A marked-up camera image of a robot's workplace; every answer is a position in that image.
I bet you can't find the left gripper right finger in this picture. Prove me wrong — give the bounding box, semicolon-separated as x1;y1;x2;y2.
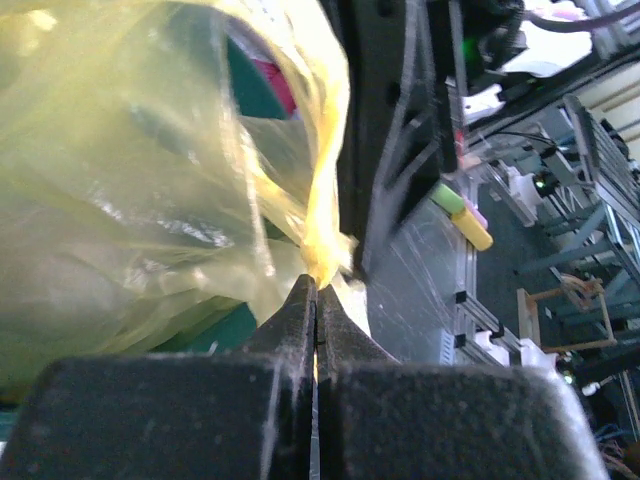
317;288;608;479

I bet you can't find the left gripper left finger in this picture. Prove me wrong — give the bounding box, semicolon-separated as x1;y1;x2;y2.
1;275;317;479

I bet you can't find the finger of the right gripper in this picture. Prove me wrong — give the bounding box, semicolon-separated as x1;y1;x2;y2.
324;1;464;273

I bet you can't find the yellow trash bag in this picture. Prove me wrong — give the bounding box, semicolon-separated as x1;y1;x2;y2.
1;1;368;403

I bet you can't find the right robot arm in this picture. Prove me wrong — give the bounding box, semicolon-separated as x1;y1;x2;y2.
322;1;600;280

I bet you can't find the teal trash bin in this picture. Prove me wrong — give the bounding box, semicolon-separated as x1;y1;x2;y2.
155;39;286;353

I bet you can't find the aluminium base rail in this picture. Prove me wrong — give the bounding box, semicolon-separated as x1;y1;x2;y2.
449;239;561;371

